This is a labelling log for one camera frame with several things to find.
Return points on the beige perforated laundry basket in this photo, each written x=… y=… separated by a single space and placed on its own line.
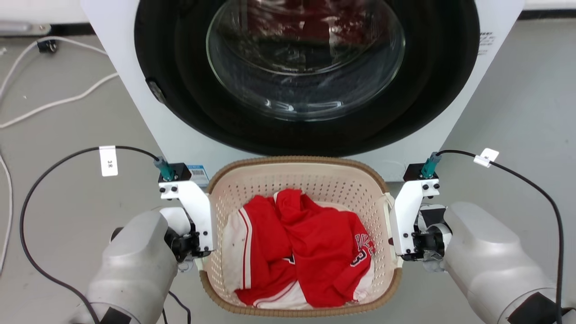
x=252 y=180

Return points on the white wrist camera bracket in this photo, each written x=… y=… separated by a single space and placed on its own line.
x=198 y=211
x=405 y=216

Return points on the blue barcode sticker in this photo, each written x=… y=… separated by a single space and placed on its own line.
x=198 y=174

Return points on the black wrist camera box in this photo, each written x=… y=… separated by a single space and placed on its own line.
x=413 y=173
x=181 y=171

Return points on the black round washer door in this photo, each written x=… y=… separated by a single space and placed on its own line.
x=189 y=90

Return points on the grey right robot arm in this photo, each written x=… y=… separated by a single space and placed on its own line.
x=486 y=256

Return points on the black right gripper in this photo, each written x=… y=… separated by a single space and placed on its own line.
x=426 y=245

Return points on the white front-load washing machine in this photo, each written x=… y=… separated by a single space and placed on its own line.
x=468 y=103

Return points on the black wall plug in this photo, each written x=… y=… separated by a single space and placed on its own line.
x=47 y=45

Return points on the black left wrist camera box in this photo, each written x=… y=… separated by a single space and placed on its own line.
x=181 y=171

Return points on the grey floor power strip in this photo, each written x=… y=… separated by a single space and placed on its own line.
x=24 y=28

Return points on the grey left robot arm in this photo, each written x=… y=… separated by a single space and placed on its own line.
x=135 y=270

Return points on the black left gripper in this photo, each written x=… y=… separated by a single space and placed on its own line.
x=183 y=245

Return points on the red sports jersey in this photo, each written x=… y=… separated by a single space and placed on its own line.
x=315 y=243

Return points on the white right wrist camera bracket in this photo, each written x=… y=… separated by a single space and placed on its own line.
x=405 y=216

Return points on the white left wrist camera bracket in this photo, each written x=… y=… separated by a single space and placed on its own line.
x=198 y=211

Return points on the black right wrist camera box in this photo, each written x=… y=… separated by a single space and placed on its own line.
x=413 y=173

